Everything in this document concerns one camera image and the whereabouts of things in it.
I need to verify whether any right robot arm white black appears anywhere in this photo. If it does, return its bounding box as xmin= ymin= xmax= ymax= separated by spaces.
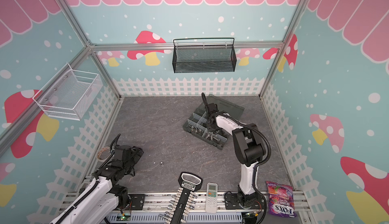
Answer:
xmin=201 ymin=93 xmax=271 ymax=209

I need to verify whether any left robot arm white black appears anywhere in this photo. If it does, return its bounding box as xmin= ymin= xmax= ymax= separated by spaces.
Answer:
xmin=51 ymin=134 xmax=144 ymax=224

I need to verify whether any grey compartment organizer box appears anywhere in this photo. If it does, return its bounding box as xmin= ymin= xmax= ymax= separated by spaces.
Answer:
xmin=183 ymin=94 xmax=245 ymax=150

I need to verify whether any masking tape roll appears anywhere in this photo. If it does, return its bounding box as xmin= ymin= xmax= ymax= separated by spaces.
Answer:
xmin=96 ymin=147 xmax=111 ymax=162

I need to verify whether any white remote control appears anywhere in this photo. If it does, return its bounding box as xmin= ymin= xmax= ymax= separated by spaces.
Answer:
xmin=205 ymin=182 xmax=218 ymax=214

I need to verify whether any black tool with sockets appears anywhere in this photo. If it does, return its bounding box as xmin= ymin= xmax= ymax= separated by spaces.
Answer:
xmin=159 ymin=172 xmax=203 ymax=224

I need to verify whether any purple Fox's candy bag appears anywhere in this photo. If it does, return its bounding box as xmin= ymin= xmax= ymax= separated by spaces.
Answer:
xmin=266 ymin=181 xmax=297 ymax=218

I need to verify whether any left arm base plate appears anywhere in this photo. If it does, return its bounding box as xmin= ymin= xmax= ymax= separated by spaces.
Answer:
xmin=122 ymin=194 xmax=146 ymax=211

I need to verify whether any black mesh wall basket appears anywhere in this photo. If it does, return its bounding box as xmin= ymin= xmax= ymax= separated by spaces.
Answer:
xmin=172 ymin=38 xmax=237 ymax=73

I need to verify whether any white wire wall basket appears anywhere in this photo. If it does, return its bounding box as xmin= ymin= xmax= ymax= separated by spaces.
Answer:
xmin=32 ymin=64 xmax=103 ymax=121

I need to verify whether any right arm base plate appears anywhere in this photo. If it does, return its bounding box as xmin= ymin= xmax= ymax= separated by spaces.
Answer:
xmin=224 ymin=192 xmax=266 ymax=210

